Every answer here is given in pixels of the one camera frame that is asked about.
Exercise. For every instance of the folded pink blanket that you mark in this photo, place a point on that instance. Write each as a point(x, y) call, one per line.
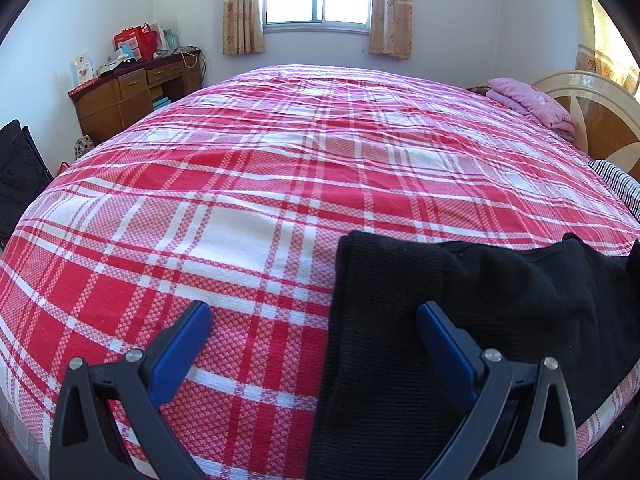
point(534, 104)

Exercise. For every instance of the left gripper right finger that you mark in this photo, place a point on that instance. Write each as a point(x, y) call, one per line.
point(517, 419)

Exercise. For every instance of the striped grey pillow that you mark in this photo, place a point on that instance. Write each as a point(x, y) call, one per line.
point(622, 184)

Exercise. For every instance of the beige curtain right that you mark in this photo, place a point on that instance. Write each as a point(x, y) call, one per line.
point(391, 28)

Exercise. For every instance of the black folding chair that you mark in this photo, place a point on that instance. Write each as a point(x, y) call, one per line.
point(23, 176)

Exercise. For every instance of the red plastic bag floor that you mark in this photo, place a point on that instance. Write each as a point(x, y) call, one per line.
point(63, 167)

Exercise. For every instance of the beige curtain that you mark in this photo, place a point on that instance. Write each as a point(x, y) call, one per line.
point(391, 28)
point(242, 27)

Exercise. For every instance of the black pants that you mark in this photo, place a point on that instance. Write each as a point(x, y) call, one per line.
point(384, 413)

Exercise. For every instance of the beige curtain left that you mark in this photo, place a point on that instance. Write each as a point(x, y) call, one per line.
point(242, 27)

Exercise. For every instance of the red plaid bed cover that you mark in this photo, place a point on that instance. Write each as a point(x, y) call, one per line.
point(237, 195)

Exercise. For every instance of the cream wooden headboard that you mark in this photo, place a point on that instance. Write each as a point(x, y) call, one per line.
point(606, 116)

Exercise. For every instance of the brown wooden desk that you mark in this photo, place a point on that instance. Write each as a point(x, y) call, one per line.
point(110, 104)

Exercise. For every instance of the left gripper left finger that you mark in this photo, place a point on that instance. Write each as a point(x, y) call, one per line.
point(85, 441)

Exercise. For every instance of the white card on desk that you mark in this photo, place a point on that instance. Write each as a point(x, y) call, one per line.
point(84, 70)

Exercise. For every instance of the yellow side curtain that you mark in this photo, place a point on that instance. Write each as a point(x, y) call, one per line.
point(602, 49)

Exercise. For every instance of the red gift bag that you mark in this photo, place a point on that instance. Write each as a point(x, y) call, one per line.
point(141, 40)

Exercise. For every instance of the patterned bag on floor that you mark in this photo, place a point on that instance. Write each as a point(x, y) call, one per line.
point(83, 146)

